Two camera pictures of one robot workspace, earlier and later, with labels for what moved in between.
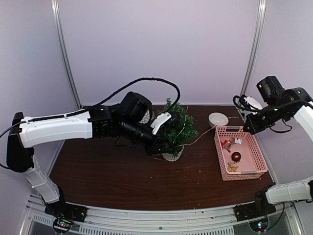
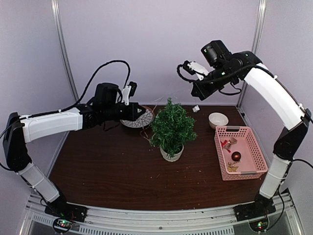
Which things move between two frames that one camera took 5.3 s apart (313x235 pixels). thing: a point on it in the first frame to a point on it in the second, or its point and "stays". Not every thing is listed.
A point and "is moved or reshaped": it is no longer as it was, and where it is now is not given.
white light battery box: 238,141 to 196,108
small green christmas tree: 181,129 stays
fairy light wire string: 204,135 is moved or reshaped
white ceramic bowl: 217,119 stays
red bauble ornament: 236,156 stays
